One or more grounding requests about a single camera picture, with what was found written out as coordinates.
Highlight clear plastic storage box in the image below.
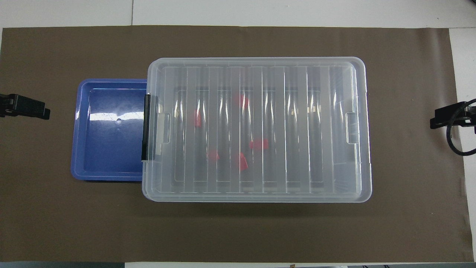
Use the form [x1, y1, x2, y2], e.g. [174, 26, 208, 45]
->
[143, 59, 371, 202]
[142, 57, 373, 204]

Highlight black box latch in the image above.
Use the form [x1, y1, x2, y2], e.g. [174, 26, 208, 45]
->
[141, 94, 152, 162]

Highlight blue plastic tray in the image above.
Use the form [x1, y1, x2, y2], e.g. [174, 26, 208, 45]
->
[71, 79, 149, 182]

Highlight black cable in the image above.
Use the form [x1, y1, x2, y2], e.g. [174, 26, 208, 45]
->
[446, 98, 476, 156]

